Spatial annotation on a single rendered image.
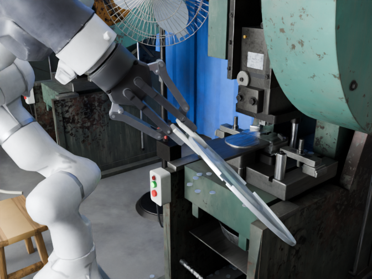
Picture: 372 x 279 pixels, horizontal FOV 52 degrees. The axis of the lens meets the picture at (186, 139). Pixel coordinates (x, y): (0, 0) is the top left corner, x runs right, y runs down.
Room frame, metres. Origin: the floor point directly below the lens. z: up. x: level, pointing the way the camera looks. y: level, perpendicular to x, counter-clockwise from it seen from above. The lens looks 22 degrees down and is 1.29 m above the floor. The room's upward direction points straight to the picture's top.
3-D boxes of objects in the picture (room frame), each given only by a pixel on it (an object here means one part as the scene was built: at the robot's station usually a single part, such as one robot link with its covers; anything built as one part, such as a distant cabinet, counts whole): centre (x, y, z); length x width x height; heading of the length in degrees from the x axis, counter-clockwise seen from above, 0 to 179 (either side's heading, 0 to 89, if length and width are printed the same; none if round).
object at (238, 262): (1.36, -0.31, 0.31); 0.43 x 0.42 x 0.01; 38
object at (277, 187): (1.36, -0.30, 0.68); 0.45 x 0.30 x 0.06; 38
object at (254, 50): (1.33, -0.27, 1.04); 0.17 x 0.15 x 0.30; 128
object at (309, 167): (1.22, -0.41, 0.76); 0.17 x 0.06 x 0.10; 38
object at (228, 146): (1.25, -0.16, 0.72); 0.25 x 0.14 x 0.14; 128
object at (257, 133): (1.35, -0.30, 0.76); 0.15 x 0.09 x 0.05; 38
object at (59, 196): (0.89, 0.34, 0.71); 0.18 x 0.11 x 0.25; 162
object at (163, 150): (1.46, 0.07, 0.62); 0.10 x 0.06 x 0.20; 38
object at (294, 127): (1.33, -0.40, 0.81); 0.02 x 0.02 x 0.14
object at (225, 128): (1.49, -0.20, 0.76); 0.17 x 0.06 x 0.10; 38
